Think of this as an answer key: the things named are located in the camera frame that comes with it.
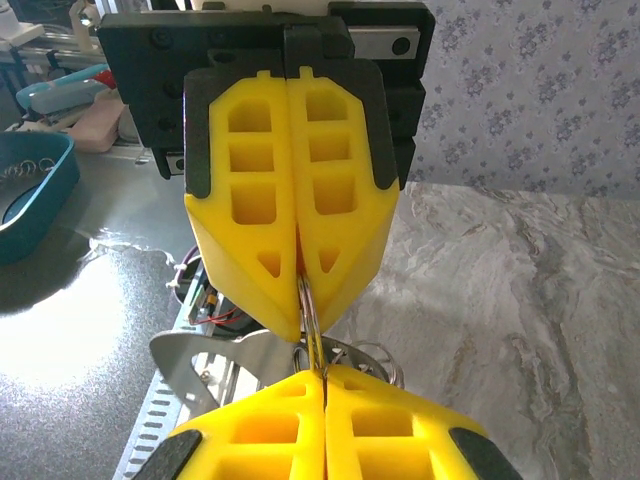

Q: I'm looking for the chain of silver keyrings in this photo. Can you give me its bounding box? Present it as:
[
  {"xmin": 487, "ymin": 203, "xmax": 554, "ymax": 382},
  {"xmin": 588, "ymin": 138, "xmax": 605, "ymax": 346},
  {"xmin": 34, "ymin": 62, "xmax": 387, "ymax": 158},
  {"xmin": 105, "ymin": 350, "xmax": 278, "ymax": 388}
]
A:
[{"xmin": 0, "ymin": 157, "xmax": 56, "ymax": 182}]

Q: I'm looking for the slotted grey cable tray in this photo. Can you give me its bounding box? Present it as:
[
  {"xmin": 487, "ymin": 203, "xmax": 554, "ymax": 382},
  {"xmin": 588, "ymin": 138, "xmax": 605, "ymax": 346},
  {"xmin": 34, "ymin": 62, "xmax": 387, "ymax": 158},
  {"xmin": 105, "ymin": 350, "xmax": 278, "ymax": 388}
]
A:
[{"xmin": 112, "ymin": 369, "xmax": 201, "ymax": 480}]

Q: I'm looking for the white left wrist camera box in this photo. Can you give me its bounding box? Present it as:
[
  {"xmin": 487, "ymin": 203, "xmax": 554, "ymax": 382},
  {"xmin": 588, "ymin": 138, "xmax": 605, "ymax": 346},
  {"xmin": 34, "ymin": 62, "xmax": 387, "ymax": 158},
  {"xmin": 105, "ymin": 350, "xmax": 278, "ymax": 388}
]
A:
[{"xmin": 189, "ymin": 0, "xmax": 331, "ymax": 14}]

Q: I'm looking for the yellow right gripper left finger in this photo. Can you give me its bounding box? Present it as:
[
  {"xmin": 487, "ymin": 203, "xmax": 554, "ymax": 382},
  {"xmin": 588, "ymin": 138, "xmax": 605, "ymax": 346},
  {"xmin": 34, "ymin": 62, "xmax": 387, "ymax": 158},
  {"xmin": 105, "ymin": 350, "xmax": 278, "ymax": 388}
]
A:
[{"xmin": 142, "ymin": 370, "xmax": 326, "ymax": 480}]

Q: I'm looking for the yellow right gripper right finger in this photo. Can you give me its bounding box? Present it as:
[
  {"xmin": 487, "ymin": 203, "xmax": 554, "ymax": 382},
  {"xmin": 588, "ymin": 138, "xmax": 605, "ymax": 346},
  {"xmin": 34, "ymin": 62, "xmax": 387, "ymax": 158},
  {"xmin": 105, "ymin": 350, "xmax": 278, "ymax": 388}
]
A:
[{"xmin": 326, "ymin": 363, "xmax": 524, "ymax": 480}]

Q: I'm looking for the silver metal keyring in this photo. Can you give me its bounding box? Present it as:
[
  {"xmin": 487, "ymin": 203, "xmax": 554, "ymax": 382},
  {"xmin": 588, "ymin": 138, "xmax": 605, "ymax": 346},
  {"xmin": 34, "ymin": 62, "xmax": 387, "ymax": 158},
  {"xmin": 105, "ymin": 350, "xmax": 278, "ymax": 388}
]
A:
[
  {"xmin": 349, "ymin": 339, "xmax": 407, "ymax": 390},
  {"xmin": 297, "ymin": 272, "xmax": 327, "ymax": 382}
]

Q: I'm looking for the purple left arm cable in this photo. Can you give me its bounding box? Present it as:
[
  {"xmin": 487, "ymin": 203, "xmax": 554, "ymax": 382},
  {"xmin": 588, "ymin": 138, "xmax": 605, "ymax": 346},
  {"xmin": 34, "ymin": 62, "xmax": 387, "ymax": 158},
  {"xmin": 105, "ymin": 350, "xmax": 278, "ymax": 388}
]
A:
[{"xmin": 164, "ymin": 244, "xmax": 202, "ymax": 292}]

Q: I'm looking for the silver metal bracket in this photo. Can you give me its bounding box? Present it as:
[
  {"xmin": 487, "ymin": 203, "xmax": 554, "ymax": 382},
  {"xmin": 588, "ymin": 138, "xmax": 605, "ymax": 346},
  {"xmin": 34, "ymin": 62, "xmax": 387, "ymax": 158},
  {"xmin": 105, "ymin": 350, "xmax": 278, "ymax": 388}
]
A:
[{"xmin": 149, "ymin": 329, "xmax": 401, "ymax": 407}]

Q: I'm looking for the light blue plastic box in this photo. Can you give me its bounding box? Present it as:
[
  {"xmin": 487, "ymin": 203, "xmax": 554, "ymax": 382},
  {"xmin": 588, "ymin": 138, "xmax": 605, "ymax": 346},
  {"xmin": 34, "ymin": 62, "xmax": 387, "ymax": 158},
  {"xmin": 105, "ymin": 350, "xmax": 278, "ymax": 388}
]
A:
[{"xmin": 14, "ymin": 64, "xmax": 109, "ymax": 121}]

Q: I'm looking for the teal plastic bin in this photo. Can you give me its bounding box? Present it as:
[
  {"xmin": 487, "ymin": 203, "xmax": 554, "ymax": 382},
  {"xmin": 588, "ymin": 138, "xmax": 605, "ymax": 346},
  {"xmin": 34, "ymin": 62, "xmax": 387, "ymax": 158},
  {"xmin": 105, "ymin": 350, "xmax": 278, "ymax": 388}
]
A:
[{"xmin": 0, "ymin": 130, "xmax": 81, "ymax": 266}]

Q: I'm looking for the pink plastic box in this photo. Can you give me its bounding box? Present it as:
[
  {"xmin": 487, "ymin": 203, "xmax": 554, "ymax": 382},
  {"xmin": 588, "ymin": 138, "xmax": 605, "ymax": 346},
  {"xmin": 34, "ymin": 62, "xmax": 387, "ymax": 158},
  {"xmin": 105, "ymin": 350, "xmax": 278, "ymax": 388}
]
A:
[{"xmin": 64, "ymin": 102, "xmax": 126, "ymax": 154}]

